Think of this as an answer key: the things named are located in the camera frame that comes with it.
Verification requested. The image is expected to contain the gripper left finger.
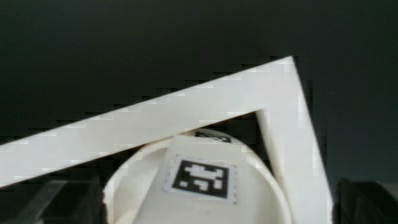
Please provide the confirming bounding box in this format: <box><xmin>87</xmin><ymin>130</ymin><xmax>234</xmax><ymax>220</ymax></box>
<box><xmin>0</xmin><ymin>177</ymin><xmax>106</xmax><ymax>224</ymax></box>

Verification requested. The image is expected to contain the white round stool seat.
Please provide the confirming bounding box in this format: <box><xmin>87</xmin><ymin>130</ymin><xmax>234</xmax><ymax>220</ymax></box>
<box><xmin>101</xmin><ymin>128</ymin><xmax>295</xmax><ymax>224</ymax></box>

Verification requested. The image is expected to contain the white barrier wall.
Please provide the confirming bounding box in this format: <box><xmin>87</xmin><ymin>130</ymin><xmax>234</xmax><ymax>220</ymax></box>
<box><xmin>0</xmin><ymin>55</ymin><xmax>298</xmax><ymax>188</ymax></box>
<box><xmin>255</xmin><ymin>56</ymin><xmax>332</xmax><ymax>224</ymax></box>

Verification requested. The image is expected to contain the white front barrier wall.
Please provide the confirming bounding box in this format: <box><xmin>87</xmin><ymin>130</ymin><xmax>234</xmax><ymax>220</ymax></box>
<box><xmin>0</xmin><ymin>55</ymin><xmax>298</xmax><ymax>188</ymax></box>

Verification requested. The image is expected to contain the white right barrier wall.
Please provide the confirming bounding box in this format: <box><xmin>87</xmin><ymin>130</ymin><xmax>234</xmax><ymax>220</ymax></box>
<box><xmin>255</xmin><ymin>56</ymin><xmax>332</xmax><ymax>224</ymax></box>

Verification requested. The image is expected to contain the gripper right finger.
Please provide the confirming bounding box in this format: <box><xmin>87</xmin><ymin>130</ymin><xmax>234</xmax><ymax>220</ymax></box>
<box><xmin>332</xmin><ymin>179</ymin><xmax>398</xmax><ymax>224</ymax></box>

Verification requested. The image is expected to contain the white stool leg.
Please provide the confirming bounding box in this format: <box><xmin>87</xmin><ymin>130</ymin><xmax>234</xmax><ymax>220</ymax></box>
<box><xmin>133</xmin><ymin>134</ymin><xmax>289</xmax><ymax>224</ymax></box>

